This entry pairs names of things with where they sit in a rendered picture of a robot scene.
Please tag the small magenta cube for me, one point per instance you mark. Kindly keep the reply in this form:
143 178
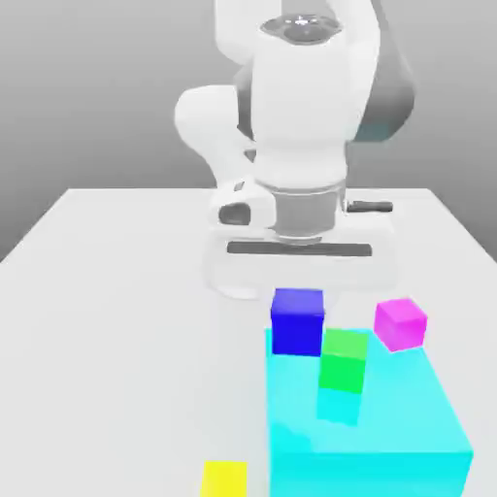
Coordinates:
400 324

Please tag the small yellow cube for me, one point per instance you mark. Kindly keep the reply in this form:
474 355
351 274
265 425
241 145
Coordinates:
224 479

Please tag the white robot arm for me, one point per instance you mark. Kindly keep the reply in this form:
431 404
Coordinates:
299 116

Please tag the small blue cube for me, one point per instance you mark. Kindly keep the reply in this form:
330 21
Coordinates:
297 330

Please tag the large cyan box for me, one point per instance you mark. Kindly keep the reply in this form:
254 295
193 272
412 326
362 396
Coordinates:
369 435

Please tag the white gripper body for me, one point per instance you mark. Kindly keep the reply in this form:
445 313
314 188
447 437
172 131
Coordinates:
299 268

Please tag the small green cube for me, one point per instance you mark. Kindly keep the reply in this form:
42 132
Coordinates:
343 365

